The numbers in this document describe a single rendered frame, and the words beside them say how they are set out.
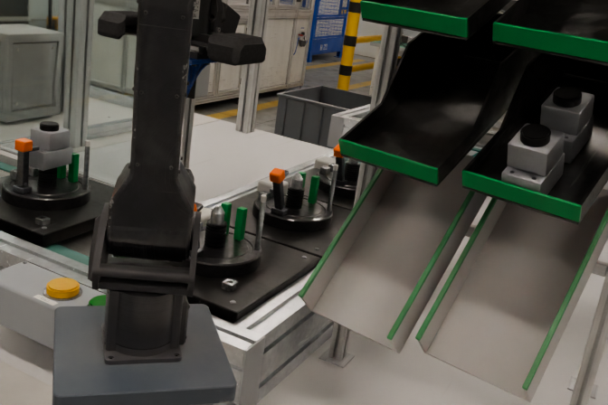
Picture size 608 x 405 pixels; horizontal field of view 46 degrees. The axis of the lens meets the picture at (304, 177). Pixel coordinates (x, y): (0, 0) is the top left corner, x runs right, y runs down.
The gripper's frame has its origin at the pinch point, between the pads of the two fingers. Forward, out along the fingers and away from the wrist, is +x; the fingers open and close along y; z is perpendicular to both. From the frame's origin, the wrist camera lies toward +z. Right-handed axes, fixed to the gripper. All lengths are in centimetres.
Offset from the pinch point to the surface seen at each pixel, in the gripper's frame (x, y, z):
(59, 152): 20.3, 36.8, 20.1
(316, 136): 54, 77, 205
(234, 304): 28.3, -5.6, 9.2
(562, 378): 39, -44, 42
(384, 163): 5.7, -21.4, 11.6
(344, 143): 4.8, -15.8, 12.1
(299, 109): 45, 87, 205
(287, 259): 28.3, -3.6, 26.7
